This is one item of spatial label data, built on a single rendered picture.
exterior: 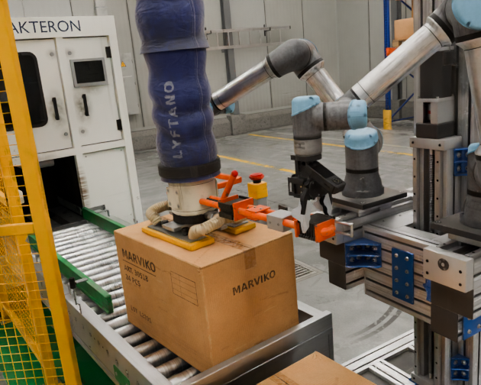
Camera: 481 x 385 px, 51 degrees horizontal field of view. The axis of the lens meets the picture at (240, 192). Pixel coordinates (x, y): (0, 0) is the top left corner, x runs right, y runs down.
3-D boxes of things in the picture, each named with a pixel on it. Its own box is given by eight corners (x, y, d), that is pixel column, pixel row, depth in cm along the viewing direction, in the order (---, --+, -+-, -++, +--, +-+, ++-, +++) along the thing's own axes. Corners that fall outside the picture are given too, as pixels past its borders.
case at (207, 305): (127, 321, 207) (113, 230, 197) (205, 288, 231) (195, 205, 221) (214, 382, 162) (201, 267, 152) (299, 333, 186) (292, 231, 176)
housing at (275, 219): (266, 228, 150) (265, 214, 149) (282, 222, 154) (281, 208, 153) (282, 233, 144) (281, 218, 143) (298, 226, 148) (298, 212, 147)
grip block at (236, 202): (217, 217, 166) (215, 200, 164) (240, 209, 172) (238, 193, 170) (234, 221, 159) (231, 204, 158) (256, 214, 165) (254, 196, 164)
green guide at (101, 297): (5, 238, 335) (2, 225, 333) (21, 234, 341) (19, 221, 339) (91, 321, 209) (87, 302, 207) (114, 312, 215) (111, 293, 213)
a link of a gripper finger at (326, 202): (321, 215, 146) (311, 189, 142) (337, 218, 142) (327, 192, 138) (314, 221, 145) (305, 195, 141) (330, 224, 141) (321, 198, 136)
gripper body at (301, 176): (306, 192, 144) (304, 150, 141) (330, 195, 137) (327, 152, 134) (288, 198, 139) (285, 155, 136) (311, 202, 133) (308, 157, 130)
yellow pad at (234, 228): (182, 218, 203) (181, 206, 201) (202, 211, 209) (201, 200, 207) (235, 235, 177) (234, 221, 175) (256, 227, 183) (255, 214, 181)
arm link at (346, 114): (366, 96, 135) (324, 99, 137) (366, 99, 124) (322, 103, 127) (366, 125, 137) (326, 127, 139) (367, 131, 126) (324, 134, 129)
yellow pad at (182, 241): (141, 231, 191) (139, 219, 190) (163, 224, 197) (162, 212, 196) (191, 252, 165) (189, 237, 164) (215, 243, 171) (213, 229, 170)
